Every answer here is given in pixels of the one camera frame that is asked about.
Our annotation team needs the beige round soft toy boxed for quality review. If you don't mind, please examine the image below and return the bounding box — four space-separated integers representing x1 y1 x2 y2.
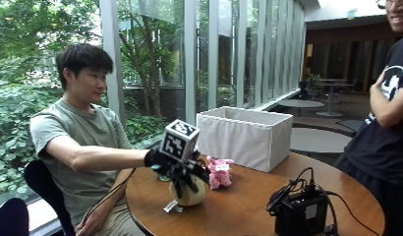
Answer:
163 174 209 213

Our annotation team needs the pink soft toy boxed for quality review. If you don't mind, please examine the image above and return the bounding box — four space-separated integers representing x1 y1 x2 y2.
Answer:
204 155 236 191

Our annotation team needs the black chair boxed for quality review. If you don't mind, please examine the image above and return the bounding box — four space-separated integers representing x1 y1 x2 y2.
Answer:
23 159 77 236

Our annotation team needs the long black cable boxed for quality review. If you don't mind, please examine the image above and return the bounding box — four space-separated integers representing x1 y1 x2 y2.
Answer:
323 191 382 236

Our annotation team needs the dark background chair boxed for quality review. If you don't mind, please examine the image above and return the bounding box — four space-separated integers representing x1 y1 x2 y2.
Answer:
296 81 317 100

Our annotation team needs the bundle of black cables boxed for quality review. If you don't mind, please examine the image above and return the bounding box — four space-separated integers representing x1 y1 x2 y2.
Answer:
265 166 330 214

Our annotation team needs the white fabric storage box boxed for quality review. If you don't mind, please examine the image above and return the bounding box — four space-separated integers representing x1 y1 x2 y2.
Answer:
196 105 294 174

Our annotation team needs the small grey round table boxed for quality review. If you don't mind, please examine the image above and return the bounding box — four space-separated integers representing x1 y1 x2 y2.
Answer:
277 98 326 117

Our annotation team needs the large grey round table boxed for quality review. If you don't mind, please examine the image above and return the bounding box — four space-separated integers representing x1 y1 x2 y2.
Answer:
289 127 354 155

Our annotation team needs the tall round pedestal table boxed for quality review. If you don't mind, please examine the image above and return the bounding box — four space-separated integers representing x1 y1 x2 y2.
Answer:
315 82 357 118

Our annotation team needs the the person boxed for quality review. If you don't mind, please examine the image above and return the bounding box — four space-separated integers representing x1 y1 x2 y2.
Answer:
30 42 212 236

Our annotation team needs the dark blue chair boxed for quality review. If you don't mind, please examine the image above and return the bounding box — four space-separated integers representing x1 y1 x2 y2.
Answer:
0 197 32 236

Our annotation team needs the thin black glove cable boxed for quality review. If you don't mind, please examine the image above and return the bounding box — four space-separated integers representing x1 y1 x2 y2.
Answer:
80 167 137 229

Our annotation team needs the white cube with black markers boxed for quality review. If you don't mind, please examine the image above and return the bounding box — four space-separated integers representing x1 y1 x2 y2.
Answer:
159 118 202 163

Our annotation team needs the black electronic box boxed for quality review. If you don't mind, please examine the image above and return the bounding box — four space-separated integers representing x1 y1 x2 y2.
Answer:
274 191 330 236

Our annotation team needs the potted plant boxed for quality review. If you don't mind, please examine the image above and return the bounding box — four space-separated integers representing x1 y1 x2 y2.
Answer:
305 73 323 90

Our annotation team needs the dark cushioned seat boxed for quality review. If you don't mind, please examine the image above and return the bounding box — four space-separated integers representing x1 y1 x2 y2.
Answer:
335 119 365 133

